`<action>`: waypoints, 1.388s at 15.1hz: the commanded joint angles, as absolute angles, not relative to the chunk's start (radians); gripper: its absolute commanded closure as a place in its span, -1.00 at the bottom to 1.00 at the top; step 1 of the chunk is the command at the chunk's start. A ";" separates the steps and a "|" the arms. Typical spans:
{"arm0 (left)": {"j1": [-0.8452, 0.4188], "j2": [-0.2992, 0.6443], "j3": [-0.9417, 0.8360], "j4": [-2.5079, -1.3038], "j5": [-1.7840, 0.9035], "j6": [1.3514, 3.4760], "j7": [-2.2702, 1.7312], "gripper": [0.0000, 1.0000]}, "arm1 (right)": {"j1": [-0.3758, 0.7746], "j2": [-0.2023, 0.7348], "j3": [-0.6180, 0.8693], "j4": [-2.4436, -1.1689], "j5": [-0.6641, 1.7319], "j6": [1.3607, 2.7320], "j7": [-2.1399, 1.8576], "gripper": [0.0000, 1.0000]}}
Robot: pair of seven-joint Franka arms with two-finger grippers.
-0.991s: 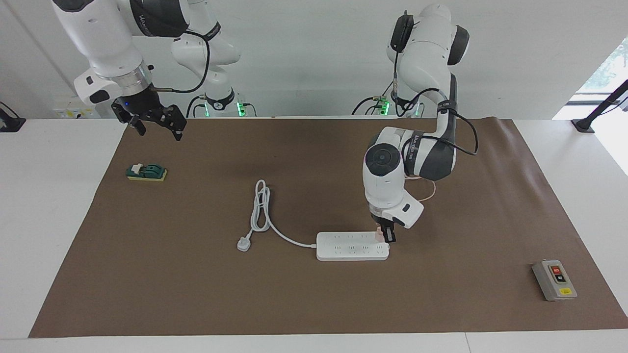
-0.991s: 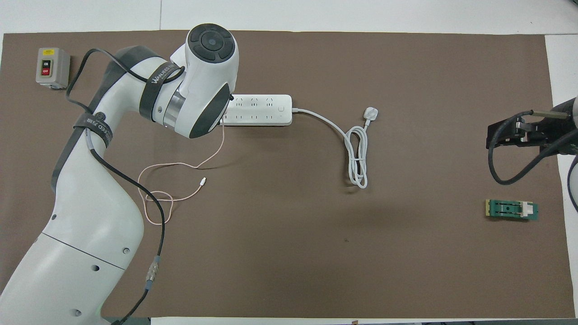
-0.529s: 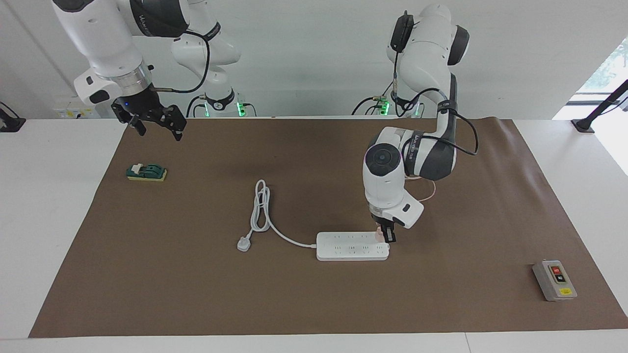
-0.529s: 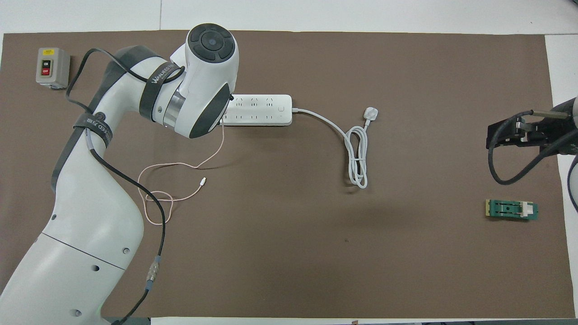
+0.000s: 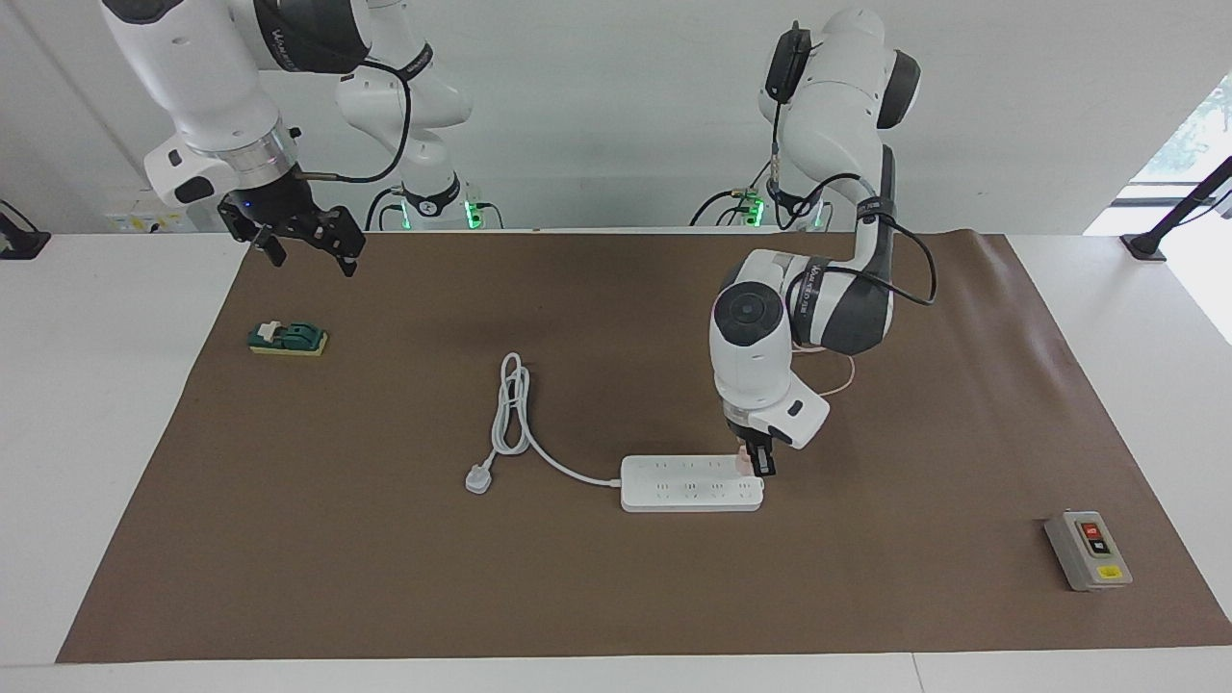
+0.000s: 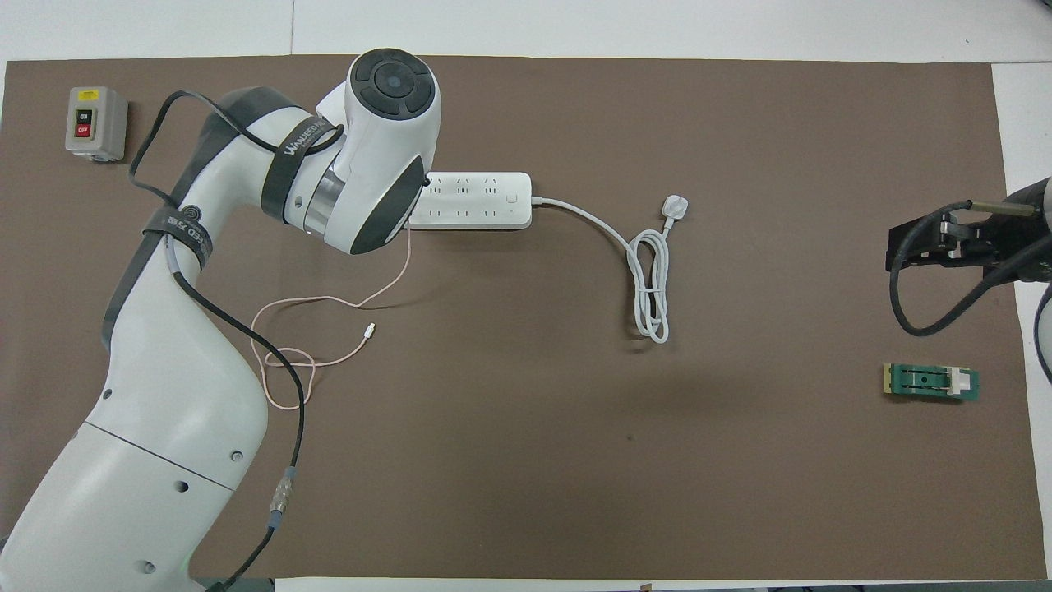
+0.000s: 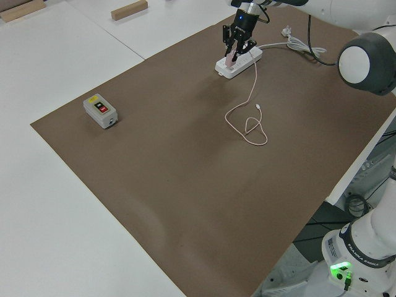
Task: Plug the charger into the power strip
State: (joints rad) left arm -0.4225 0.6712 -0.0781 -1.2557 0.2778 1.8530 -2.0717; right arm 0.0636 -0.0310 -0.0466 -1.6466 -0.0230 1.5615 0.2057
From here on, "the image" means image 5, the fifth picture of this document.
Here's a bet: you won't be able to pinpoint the pink charging cable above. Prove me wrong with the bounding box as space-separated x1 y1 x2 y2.
795 345 857 399

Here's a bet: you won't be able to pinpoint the brown table mat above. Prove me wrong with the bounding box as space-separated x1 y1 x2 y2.
56 229 1232 665

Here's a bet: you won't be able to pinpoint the black stand base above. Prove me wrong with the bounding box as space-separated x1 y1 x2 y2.
0 198 52 262

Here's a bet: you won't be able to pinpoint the black stand with slanted pole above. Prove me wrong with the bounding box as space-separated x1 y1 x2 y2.
1120 155 1232 264

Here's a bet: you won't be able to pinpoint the black right arm base cables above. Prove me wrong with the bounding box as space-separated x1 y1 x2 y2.
364 183 505 231

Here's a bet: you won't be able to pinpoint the black arm base cables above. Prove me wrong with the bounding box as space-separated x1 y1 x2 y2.
364 183 505 231
687 182 773 229

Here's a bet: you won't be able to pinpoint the white power strip with cord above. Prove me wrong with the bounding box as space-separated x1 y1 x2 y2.
464 351 766 514

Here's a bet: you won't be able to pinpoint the green knife switch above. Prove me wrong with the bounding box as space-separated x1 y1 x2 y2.
246 319 330 359

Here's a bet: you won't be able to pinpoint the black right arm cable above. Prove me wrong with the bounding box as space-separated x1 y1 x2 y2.
294 56 417 185

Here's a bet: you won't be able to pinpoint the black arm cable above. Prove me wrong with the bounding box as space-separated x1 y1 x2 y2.
767 21 940 311
294 56 417 185

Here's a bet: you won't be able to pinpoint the white wall socket box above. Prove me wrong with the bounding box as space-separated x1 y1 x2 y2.
103 187 199 235

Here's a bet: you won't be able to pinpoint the black left arm base cables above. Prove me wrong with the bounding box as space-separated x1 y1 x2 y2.
687 182 773 229

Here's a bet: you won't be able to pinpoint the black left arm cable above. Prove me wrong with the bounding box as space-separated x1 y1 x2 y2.
767 21 940 311

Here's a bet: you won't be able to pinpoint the grey on-off switch box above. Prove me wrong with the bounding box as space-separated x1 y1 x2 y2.
1043 509 1135 593

